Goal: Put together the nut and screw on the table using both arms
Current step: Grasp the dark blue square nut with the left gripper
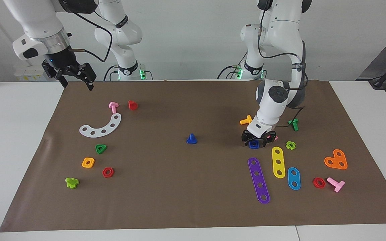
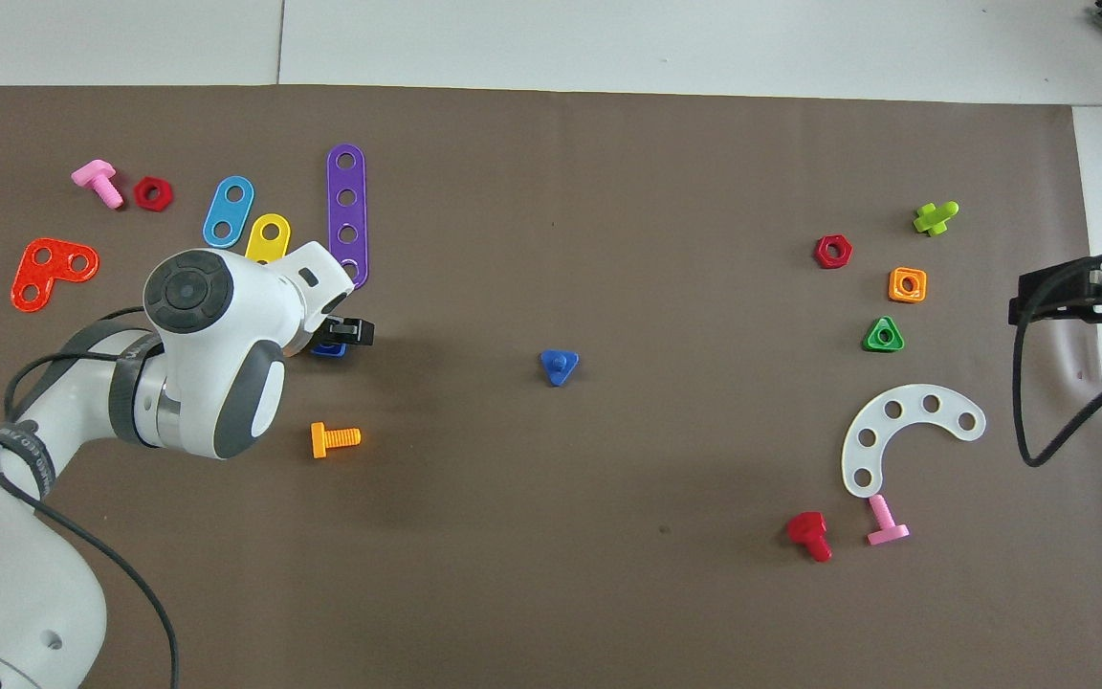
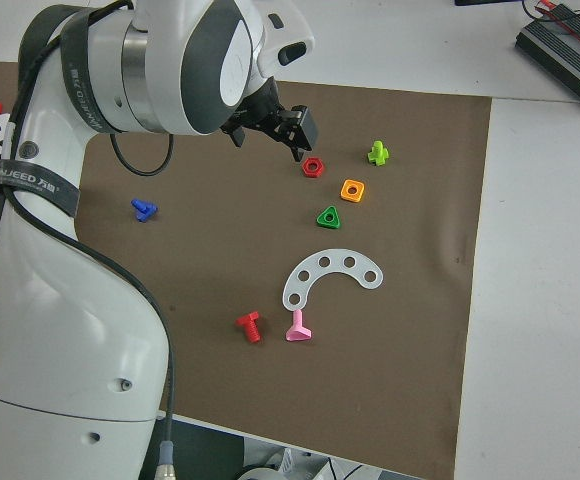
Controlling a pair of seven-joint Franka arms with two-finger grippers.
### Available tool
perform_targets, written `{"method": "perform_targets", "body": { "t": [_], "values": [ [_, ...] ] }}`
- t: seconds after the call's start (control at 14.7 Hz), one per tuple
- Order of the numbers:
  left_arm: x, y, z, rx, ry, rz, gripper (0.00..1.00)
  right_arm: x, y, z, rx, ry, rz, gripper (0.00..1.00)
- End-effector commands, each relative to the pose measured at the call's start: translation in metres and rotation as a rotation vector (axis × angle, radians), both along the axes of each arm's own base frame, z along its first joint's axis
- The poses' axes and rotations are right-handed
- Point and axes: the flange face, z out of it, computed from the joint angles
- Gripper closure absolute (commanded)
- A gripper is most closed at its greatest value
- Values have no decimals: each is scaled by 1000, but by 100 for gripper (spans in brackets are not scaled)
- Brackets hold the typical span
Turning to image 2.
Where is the orange plastic screw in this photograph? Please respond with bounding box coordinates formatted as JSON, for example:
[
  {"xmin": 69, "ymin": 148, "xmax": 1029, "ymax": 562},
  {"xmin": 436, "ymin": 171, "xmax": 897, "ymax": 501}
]
[{"xmin": 311, "ymin": 422, "xmax": 362, "ymax": 459}]

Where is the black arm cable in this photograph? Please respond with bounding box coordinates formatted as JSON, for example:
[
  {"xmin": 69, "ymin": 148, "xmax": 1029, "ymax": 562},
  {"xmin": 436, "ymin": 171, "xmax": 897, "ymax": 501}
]
[
  {"xmin": 0, "ymin": 306, "xmax": 181, "ymax": 689},
  {"xmin": 1012, "ymin": 247, "xmax": 1102, "ymax": 468}
]

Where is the pink plastic screw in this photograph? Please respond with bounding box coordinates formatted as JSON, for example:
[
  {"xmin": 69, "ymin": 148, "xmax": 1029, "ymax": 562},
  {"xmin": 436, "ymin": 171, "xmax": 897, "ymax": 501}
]
[
  {"xmin": 71, "ymin": 159, "xmax": 124, "ymax": 210},
  {"xmin": 867, "ymin": 494, "xmax": 910, "ymax": 546}
]

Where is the lime green cross-head screw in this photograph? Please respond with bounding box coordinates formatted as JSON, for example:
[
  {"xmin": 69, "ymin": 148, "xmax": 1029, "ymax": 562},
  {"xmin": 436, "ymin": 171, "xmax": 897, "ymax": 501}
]
[{"xmin": 913, "ymin": 201, "xmax": 960, "ymax": 237}]

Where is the yellow three-hole strip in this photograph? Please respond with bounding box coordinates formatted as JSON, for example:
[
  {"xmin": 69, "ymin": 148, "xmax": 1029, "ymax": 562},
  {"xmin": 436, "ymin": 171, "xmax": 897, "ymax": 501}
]
[{"xmin": 245, "ymin": 213, "xmax": 292, "ymax": 267}]

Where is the purple four-hole strip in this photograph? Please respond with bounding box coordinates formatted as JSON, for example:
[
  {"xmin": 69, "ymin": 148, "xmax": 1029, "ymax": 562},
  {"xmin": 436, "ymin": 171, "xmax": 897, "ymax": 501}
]
[{"xmin": 326, "ymin": 144, "xmax": 370, "ymax": 290}]

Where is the orange heart-shaped plate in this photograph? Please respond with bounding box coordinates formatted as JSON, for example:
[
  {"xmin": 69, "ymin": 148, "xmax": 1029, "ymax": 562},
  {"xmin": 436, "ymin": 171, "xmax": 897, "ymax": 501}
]
[{"xmin": 11, "ymin": 237, "xmax": 100, "ymax": 313}]

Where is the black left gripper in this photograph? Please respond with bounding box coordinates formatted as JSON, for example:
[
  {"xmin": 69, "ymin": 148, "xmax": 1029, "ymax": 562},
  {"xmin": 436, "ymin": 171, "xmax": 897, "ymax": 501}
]
[{"xmin": 314, "ymin": 314, "xmax": 376, "ymax": 357}]

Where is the brown paper table mat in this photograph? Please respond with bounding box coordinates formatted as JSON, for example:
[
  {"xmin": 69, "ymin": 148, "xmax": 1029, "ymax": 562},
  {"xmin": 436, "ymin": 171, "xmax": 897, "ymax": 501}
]
[{"xmin": 0, "ymin": 84, "xmax": 1102, "ymax": 689}]

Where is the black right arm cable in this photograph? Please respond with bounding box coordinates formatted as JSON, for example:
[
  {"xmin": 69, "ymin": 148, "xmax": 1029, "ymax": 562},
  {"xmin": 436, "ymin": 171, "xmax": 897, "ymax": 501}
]
[{"xmin": 1012, "ymin": 247, "xmax": 1102, "ymax": 468}]

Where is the red plastic screw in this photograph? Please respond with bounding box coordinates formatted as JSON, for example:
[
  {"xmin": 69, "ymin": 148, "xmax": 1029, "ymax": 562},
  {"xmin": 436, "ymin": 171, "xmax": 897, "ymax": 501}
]
[{"xmin": 786, "ymin": 511, "xmax": 833, "ymax": 563}]

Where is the green triangle nut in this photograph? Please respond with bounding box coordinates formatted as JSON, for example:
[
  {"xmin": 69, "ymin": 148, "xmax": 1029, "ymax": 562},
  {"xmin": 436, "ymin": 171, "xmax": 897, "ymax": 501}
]
[{"xmin": 862, "ymin": 316, "xmax": 906, "ymax": 353}]

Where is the blue triangle-head screw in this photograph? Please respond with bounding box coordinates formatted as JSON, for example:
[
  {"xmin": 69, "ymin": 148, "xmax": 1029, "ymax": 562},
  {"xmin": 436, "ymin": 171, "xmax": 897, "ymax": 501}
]
[{"xmin": 540, "ymin": 349, "xmax": 580, "ymax": 388}]

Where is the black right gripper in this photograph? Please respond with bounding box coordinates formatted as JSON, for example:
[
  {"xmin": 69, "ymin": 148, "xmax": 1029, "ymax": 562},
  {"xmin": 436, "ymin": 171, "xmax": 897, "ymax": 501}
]
[{"xmin": 1008, "ymin": 254, "xmax": 1102, "ymax": 344}]

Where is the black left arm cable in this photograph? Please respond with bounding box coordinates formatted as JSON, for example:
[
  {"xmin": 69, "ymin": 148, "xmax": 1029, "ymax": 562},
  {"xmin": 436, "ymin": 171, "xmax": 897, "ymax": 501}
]
[{"xmin": 0, "ymin": 306, "xmax": 181, "ymax": 689}]

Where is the blue two-hole strip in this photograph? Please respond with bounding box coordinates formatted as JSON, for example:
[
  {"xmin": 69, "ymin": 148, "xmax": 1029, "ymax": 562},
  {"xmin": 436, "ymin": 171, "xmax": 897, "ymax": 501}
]
[{"xmin": 202, "ymin": 176, "xmax": 255, "ymax": 249}]

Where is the white curved perforated strip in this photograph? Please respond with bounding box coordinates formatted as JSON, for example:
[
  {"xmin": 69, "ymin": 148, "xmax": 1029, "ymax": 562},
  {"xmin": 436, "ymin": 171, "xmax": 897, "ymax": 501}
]
[{"xmin": 841, "ymin": 385, "xmax": 987, "ymax": 499}]

